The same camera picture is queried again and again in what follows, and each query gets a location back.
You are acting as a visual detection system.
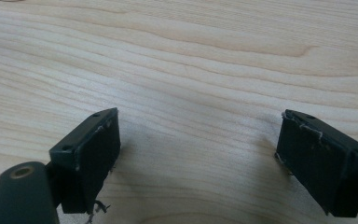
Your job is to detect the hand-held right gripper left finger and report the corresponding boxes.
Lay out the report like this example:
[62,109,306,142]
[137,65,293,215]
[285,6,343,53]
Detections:
[48,107,121,215]

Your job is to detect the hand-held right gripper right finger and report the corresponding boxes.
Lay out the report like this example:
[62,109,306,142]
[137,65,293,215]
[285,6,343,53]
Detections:
[274,108,358,218]

